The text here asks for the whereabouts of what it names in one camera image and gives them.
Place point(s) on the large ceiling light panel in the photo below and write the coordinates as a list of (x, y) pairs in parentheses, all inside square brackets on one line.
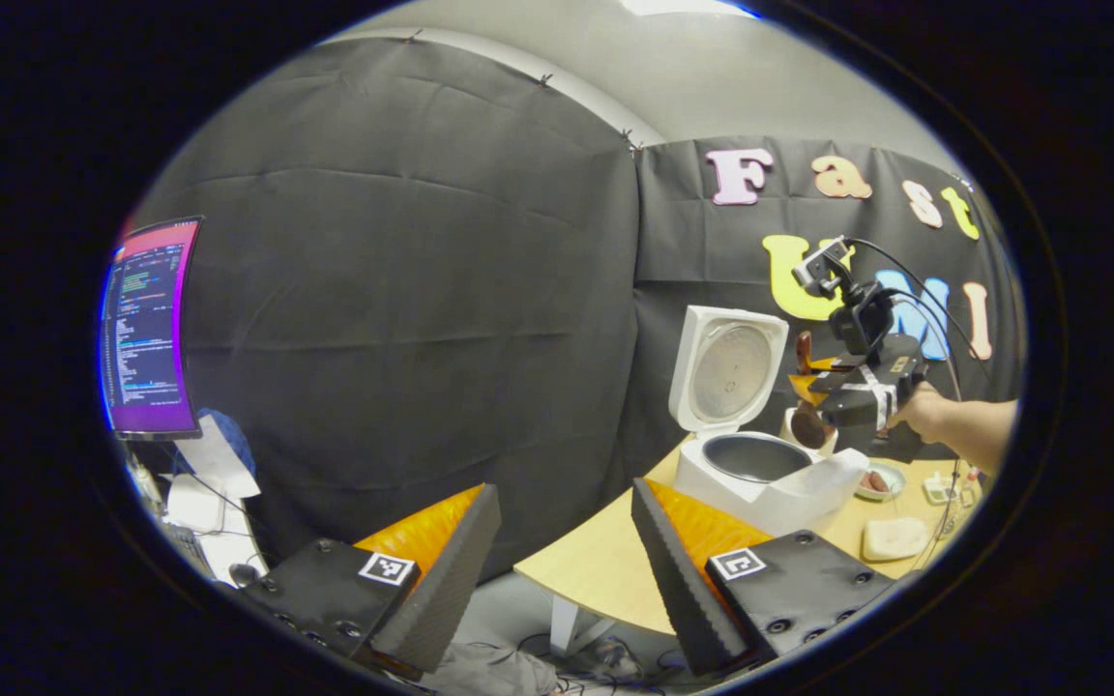
[(688, 6)]

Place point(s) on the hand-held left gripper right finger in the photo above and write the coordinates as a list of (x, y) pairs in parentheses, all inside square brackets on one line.
[(683, 590)]

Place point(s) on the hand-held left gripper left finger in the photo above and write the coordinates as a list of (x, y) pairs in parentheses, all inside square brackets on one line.
[(441, 599)]

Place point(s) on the blue cloth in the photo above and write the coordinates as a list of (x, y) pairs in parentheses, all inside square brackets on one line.
[(238, 440)]

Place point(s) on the computer monitor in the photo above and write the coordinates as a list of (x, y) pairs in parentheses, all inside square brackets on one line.
[(146, 329)]

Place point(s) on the black backdrop cloth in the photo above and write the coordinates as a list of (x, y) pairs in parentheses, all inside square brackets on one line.
[(422, 290)]

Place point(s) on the white rice cooker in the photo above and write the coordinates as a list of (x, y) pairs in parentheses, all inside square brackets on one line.
[(760, 493)]

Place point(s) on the white table leg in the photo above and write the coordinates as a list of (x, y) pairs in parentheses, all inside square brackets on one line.
[(565, 623)]

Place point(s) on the white toaster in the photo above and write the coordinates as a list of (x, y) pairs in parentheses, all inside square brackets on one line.
[(789, 425)]

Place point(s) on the white divided bean dish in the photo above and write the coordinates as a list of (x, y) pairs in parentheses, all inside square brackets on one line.
[(939, 488)]

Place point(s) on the pale green plate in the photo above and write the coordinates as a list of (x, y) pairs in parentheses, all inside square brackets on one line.
[(895, 481)]

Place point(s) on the brown meat slices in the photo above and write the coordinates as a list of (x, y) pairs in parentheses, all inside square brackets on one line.
[(874, 481)]

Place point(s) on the white paper sheet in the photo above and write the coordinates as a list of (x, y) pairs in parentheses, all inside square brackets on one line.
[(219, 459)]

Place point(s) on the brown wooden spoon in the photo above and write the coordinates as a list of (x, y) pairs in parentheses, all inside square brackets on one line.
[(810, 425)]

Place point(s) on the black computer mouse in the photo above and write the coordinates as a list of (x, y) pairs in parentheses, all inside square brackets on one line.
[(244, 575)]

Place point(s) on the clear rice container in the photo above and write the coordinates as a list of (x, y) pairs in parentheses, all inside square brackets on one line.
[(895, 539)]

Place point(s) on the grey cloth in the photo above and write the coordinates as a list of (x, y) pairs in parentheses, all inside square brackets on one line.
[(489, 672)]

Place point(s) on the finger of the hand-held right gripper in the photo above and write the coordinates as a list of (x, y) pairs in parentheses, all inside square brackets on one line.
[(828, 364), (811, 389)]

